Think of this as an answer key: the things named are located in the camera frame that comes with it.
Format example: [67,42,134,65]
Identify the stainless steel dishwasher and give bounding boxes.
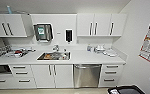
[73,63,103,89]

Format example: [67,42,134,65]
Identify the white cup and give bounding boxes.
[61,51,69,61]

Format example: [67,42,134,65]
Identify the black soap dispenser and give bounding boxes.
[64,28,74,44]

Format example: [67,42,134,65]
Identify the small dish soap bottle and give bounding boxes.
[86,45,92,53]

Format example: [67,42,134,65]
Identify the chrome faucet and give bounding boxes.
[52,44,61,53]

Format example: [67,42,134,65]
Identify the stainless steel sink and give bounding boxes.
[36,50,72,62]

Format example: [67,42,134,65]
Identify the orange bowl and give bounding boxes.
[43,53,54,60]

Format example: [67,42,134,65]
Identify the steel paper towel dispenser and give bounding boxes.
[32,23,54,44]

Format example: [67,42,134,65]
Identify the white dish cloth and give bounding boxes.
[104,49,119,58]

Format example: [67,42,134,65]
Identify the white drawer stack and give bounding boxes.
[99,63,126,88]
[9,64,37,90]

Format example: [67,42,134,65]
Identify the dish rack with dishes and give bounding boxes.
[4,48,29,59]

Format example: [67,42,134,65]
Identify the clear bottle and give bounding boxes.
[5,4,13,15]

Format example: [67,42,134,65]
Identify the black built-in microwave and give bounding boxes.
[0,64,13,75]

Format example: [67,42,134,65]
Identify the white single drawer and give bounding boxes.
[0,74,13,90]

